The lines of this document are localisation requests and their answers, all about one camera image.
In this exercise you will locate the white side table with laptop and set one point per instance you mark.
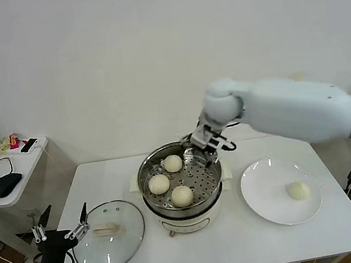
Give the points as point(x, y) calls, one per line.
point(28, 163)

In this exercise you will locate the black computer mouse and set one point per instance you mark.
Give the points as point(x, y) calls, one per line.
point(7, 185)

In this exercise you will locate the stainless steel steamer basket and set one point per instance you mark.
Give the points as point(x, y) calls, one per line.
point(202, 177)

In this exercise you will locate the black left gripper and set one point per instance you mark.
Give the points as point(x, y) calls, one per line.
point(55, 245)

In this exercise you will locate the pink and orange small item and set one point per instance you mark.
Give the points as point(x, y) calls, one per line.
point(14, 140)

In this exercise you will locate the white wall socket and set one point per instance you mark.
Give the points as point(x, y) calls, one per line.
point(31, 214)

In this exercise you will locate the black and white phone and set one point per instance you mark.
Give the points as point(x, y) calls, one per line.
point(29, 145)

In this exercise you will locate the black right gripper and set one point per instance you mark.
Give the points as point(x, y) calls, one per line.
point(217, 138)

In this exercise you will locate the yellow snack packet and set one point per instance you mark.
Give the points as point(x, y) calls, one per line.
point(3, 146)

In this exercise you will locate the white round plate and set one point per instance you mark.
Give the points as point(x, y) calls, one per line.
point(263, 191)

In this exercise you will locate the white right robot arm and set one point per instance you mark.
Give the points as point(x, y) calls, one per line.
point(291, 111)

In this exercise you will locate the white steamed baozi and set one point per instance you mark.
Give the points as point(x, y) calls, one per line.
point(173, 164)
point(182, 196)
point(299, 191)
point(159, 184)

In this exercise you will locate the round glass pot lid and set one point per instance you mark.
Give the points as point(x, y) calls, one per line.
point(128, 237)

